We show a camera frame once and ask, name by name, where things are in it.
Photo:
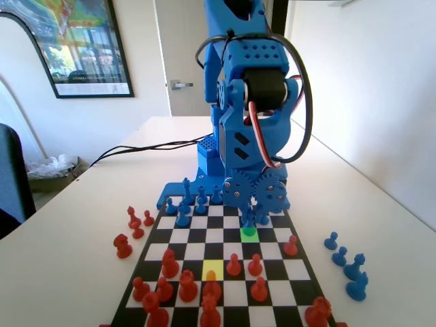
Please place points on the white arched board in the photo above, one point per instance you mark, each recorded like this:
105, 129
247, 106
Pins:
13, 68

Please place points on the black framed poster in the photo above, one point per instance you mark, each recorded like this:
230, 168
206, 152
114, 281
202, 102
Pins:
85, 41

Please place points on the cardboard box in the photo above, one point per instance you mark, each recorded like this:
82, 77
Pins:
47, 184

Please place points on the blue chess pawn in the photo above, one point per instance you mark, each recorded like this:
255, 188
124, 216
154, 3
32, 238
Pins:
169, 207
340, 257
264, 220
331, 242
200, 208

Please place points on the red chess bishop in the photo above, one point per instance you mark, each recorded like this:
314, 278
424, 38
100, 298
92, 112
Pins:
131, 221
169, 265

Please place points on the blue chess knight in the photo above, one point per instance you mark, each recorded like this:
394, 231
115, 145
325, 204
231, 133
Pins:
357, 289

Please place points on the red chess pawn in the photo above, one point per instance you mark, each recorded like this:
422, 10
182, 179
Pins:
290, 247
148, 219
254, 266
212, 286
233, 266
164, 291
139, 291
137, 233
259, 290

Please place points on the red chess king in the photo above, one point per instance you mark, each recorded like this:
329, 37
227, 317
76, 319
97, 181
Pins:
210, 315

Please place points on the dark grey chair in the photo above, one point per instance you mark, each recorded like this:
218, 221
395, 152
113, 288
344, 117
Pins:
13, 177

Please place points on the black white chessboard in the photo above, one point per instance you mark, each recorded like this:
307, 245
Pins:
272, 282

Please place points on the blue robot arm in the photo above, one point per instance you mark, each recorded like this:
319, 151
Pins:
259, 54

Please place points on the blue chess rook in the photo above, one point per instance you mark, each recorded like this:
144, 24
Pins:
215, 195
201, 192

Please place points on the blue chess king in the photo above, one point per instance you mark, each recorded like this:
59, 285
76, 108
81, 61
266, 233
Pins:
187, 192

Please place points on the captured red chess pieces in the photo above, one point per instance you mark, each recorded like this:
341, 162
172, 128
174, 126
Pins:
122, 248

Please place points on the clear plastic bag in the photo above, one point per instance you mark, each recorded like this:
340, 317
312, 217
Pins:
51, 167

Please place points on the blue geared gripper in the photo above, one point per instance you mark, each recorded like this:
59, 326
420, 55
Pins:
253, 193

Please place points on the moved blue pawn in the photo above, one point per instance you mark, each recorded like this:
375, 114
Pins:
249, 225

